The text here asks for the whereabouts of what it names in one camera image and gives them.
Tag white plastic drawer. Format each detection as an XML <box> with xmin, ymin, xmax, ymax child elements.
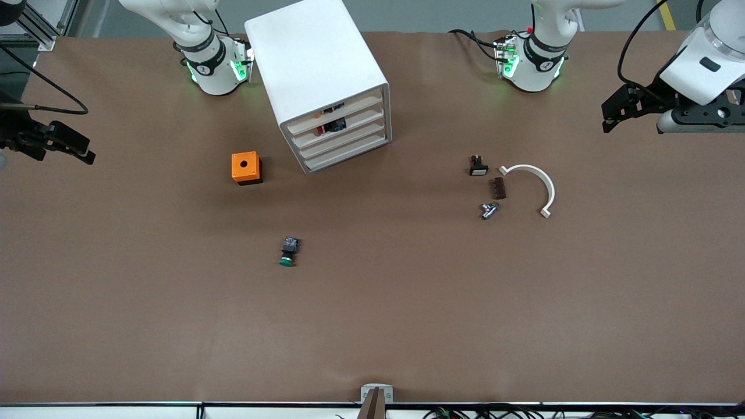
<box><xmin>287</xmin><ymin>88</ymin><xmax>386</xmax><ymax>136</ymax></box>
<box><xmin>291</xmin><ymin>104</ymin><xmax>387</xmax><ymax>148</ymax></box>
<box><xmin>301</xmin><ymin>132</ymin><xmax>389</xmax><ymax>172</ymax></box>
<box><xmin>297</xmin><ymin>118</ymin><xmax>388</xmax><ymax>160</ymax></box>

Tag white curved plastic bracket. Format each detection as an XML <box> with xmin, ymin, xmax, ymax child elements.
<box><xmin>499</xmin><ymin>164</ymin><xmax>556</xmax><ymax>219</ymax></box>

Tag aluminium frame post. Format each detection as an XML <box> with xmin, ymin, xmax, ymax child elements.
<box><xmin>15</xmin><ymin>0</ymin><xmax>82</xmax><ymax>53</ymax></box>

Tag black base cable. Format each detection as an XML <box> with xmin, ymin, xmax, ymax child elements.
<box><xmin>448</xmin><ymin>28</ymin><xmax>501</xmax><ymax>59</ymax></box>

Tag white drawer cabinet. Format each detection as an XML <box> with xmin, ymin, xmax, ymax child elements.
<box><xmin>244</xmin><ymin>0</ymin><xmax>392</xmax><ymax>175</ymax></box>

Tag tangled black cables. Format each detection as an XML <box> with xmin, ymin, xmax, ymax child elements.
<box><xmin>335</xmin><ymin>404</ymin><xmax>745</xmax><ymax>419</ymax></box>

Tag brown camera post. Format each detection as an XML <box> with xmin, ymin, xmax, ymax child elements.
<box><xmin>356</xmin><ymin>388</ymin><xmax>387</xmax><ymax>419</ymax></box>

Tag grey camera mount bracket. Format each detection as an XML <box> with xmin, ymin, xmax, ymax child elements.
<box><xmin>360</xmin><ymin>384</ymin><xmax>394</xmax><ymax>404</ymax></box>

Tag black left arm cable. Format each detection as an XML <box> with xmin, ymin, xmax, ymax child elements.
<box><xmin>617</xmin><ymin>0</ymin><xmax>670</xmax><ymax>88</ymax></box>

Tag orange button enclosure box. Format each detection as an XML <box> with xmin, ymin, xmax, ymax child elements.
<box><xmin>231</xmin><ymin>151</ymin><xmax>263</xmax><ymax>186</ymax></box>

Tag green mushroom push button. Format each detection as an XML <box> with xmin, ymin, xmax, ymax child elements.
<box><xmin>277</xmin><ymin>236</ymin><xmax>300</xmax><ymax>268</ymax></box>

